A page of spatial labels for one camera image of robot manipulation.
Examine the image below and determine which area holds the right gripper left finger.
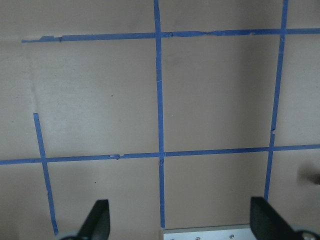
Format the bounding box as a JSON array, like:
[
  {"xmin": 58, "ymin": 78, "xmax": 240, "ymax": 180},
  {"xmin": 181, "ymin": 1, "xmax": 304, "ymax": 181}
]
[{"xmin": 58, "ymin": 199, "xmax": 111, "ymax": 240}]

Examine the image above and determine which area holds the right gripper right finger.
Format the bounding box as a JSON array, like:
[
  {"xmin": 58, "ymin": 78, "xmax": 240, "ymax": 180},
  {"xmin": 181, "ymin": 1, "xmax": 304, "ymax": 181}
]
[{"xmin": 250, "ymin": 196, "xmax": 320, "ymax": 240}]

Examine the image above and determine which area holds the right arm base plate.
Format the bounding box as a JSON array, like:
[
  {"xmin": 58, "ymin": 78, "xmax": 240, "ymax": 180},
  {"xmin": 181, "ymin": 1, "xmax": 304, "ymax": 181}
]
[{"xmin": 163, "ymin": 224, "xmax": 256, "ymax": 240}]

